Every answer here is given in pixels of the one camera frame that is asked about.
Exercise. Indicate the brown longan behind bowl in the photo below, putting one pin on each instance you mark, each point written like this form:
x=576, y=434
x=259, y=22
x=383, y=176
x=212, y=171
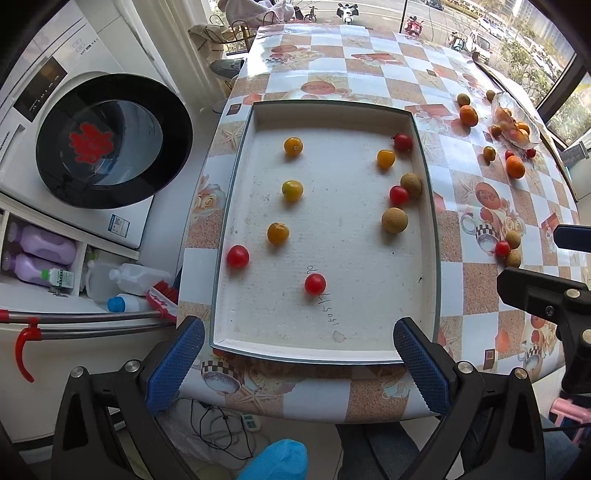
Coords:
x=463, y=99

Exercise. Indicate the white tray box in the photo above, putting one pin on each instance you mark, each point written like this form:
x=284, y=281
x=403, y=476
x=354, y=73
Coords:
x=320, y=280

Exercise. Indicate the large mandarin orange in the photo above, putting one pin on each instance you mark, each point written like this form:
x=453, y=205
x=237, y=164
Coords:
x=515, y=167

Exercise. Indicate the washing machine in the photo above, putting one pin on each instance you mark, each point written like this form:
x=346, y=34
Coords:
x=84, y=139

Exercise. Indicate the purple detergent bottle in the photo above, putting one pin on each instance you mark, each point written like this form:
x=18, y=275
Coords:
x=42, y=243

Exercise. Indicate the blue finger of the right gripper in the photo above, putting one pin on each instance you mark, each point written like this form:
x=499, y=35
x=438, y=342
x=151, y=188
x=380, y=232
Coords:
x=542, y=295
x=573, y=237

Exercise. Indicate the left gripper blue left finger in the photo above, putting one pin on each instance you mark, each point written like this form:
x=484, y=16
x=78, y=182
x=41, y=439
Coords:
x=167, y=364

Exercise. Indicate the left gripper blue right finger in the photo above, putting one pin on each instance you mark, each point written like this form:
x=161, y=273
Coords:
x=428, y=363

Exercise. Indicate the clear glass fruit bowl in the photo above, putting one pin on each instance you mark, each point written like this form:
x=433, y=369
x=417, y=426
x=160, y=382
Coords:
x=516, y=126

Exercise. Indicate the yellow cherry tomato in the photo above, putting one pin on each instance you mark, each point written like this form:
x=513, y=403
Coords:
x=385, y=159
x=292, y=190
x=489, y=153
x=293, y=146

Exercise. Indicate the small mandarin orange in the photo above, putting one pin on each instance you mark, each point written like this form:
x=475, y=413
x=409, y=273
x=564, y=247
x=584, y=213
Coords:
x=468, y=116

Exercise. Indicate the pink plastic stool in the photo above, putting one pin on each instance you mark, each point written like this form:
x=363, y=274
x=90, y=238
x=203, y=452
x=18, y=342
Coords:
x=572, y=418

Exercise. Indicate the brown longan near tray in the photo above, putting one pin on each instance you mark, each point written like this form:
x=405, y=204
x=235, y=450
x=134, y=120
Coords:
x=513, y=238

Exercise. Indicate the brown longan fruit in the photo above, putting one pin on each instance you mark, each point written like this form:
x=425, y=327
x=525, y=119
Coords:
x=394, y=220

